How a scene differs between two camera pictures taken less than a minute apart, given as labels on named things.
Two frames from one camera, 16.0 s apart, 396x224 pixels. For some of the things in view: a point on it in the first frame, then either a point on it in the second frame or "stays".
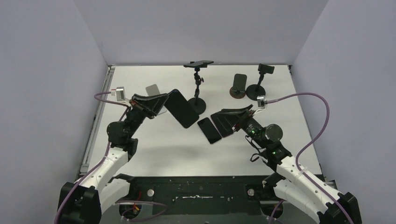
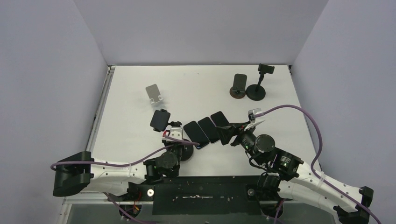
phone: (182, 109) -> (196, 134)
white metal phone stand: (153, 89) stays
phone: (201, 64) -> (160, 120)
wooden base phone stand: (238, 90) stays
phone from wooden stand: (209, 130) stays
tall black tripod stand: (198, 104) -> (187, 150)
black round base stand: (253, 91) stays
